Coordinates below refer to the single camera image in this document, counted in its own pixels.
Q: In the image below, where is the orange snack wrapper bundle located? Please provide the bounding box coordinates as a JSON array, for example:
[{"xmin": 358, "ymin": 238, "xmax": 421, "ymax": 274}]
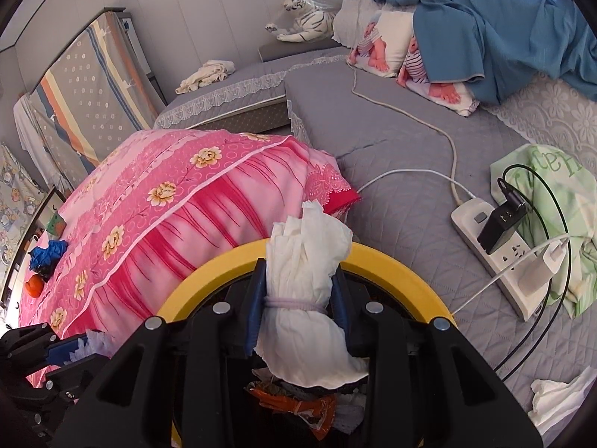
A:
[{"xmin": 247, "ymin": 381, "xmax": 337, "ymax": 441}]

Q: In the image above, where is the white tissue bundle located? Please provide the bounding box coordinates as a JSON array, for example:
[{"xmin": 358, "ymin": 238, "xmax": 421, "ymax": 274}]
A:
[{"xmin": 255, "ymin": 200, "xmax": 368, "ymax": 391}]

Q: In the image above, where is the yellow rimmed trash bin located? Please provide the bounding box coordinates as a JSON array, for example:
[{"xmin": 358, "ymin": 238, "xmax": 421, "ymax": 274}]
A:
[{"xmin": 157, "ymin": 237, "xmax": 456, "ymax": 448}]

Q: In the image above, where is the lavender foam fruit net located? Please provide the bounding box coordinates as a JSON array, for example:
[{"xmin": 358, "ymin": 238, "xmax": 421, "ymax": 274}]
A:
[{"xmin": 69, "ymin": 330, "xmax": 118, "ymax": 362}]

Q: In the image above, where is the white crumpled tissue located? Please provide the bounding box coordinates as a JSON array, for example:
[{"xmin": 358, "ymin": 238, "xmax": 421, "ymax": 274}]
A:
[{"xmin": 528, "ymin": 367, "xmax": 596, "ymax": 436}]

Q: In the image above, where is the white power strip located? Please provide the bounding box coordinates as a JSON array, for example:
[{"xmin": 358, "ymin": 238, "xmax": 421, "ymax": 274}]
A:
[{"xmin": 451, "ymin": 197, "xmax": 550, "ymax": 321}]

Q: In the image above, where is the blue plastic bag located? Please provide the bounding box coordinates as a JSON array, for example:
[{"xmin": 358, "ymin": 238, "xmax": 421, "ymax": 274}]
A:
[{"xmin": 29, "ymin": 240, "xmax": 68, "ymax": 271}]

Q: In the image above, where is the white charger plug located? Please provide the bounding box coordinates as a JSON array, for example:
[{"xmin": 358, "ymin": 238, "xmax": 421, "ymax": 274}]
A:
[{"xmin": 518, "ymin": 240, "xmax": 567, "ymax": 295}]

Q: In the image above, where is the pink floral blanket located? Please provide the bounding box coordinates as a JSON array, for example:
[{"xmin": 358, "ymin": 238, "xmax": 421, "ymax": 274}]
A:
[{"xmin": 18, "ymin": 127, "xmax": 362, "ymax": 389}]

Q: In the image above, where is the black power adapter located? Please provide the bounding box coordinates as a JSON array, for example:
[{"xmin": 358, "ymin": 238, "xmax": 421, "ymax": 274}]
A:
[{"xmin": 478, "ymin": 178, "xmax": 529, "ymax": 255}]

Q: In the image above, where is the green snack wrapper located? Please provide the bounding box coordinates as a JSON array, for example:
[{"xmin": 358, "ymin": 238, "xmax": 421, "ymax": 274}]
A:
[{"xmin": 46, "ymin": 212, "xmax": 67, "ymax": 240}]

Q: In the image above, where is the cartoon print cloth cover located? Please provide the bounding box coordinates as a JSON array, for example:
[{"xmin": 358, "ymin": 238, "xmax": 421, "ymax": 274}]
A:
[{"xmin": 0, "ymin": 143, "xmax": 46, "ymax": 282}]

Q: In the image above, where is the grey sofa near section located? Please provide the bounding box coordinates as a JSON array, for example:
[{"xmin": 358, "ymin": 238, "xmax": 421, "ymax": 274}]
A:
[{"xmin": 283, "ymin": 60, "xmax": 597, "ymax": 412}]

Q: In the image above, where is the grey sofa section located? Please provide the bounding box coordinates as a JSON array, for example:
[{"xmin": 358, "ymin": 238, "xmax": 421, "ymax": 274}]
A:
[
  {"xmin": 283, "ymin": 60, "xmax": 597, "ymax": 412},
  {"xmin": 154, "ymin": 47, "xmax": 348, "ymax": 130}
]

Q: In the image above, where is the green printed cloth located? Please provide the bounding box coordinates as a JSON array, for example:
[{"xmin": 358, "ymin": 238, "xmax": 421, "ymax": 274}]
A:
[{"xmin": 490, "ymin": 144, "xmax": 596, "ymax": 318}]

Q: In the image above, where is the white hanging cloth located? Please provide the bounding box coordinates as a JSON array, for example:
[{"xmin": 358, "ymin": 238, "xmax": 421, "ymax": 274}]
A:
[{"xmin": 13, "ymin": 94, "xmax": 68, "ymax": 194}]

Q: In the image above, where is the baby print pillow lower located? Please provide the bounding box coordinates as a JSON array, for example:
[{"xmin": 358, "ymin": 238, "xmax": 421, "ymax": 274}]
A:
[{"xmin": 397, "ymin": 37, "xmax": 479, "ymax": 117}]

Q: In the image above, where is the baby print pillow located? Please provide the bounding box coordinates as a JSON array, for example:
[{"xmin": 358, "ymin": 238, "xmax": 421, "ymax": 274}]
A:
[
  {"xmin": 347, "ymin": 10, "xmax": 414, "ymax": 78},
  {"xmin": 397, "ymin": 37, "xmax": 479, "ymax": 117}
]

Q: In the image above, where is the grey sofa far section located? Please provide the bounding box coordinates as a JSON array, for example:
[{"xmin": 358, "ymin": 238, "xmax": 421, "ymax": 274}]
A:
[{"xmin": 154, "ymin": 47, "xmax": 348, "ymax": 130}]

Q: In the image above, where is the striped grey covered furniture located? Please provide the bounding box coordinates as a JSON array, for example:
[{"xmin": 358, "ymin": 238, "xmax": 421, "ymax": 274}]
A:
[{"xmin": 28, "ymin": 11, "xmax": 165, "ymax": 189}]

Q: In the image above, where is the beige crumpled cloth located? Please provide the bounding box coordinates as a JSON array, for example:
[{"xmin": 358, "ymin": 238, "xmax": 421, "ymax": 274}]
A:
[{"xmin": 175, "ymin": 60, "xmax": 236, "ymax": 95}]

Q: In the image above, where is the baby print pillow upper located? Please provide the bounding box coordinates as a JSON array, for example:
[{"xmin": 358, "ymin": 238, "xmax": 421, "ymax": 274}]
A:
[{"xmin": 347, "ymin": 10, "xmax": 414, "ymax": 78}]

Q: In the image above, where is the dark grey cushion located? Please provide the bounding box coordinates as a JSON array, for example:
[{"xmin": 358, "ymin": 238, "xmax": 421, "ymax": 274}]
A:
[{"xmin": 258, "ymin": 37, "xmax": 339, "ymax": 63}]

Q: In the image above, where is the blue window curtain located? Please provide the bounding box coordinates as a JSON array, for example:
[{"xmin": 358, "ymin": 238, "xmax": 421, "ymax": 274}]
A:
[{"xmin": 374, "ymin": 0, "xmax": 596, "ymax": 105}]

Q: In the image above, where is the grey lace covered pillow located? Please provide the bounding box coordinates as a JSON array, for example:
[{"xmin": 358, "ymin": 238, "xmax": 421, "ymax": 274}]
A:
[{"xmin": 331, "ymin": 0, "xmax": 416, "ymax": 50}]

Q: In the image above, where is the white tiger plush toy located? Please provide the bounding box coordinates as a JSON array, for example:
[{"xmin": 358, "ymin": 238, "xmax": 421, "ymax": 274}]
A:
[{"xmin": 265, "ymin": 0, "xmax": 338, "ymax": 44}]

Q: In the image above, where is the white charging cable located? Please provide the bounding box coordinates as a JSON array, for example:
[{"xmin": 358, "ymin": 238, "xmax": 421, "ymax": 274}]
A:
[{"xmin": 355, "ymin": 168, "xmax": 575, "ymax": 318}]

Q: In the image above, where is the black cable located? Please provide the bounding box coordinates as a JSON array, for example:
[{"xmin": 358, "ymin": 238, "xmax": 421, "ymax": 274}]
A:
[{"xmin": 491, "ymin": 162, "xmax": 574, "ymax": 383}]

